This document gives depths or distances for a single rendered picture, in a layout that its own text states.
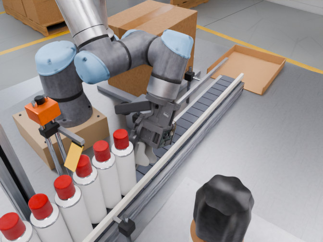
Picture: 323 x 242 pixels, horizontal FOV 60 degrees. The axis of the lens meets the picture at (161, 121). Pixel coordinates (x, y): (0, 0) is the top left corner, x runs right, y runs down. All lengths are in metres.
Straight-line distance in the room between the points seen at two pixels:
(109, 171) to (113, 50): 0.27
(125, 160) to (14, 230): 0.25
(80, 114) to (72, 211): 0.40
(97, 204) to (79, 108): 0.35
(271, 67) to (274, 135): 0.47
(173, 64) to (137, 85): 0.47
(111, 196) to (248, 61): 1.00
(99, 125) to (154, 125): 0.32
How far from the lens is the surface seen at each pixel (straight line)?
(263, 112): 1.15
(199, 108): 1.02
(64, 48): 0.86
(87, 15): 0.65
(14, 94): 1.32
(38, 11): 3.91
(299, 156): 1.01
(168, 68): 0.64
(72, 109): 0.90
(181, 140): 0.84
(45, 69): 0.84
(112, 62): 0.64
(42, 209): 0.54
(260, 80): 1.32
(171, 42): 0.64
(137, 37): 0.70
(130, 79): 1.10
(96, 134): 0.95
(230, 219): 0.40
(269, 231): 0.75
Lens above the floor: 1.51
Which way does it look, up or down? 41 degrees down
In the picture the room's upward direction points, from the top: straight up
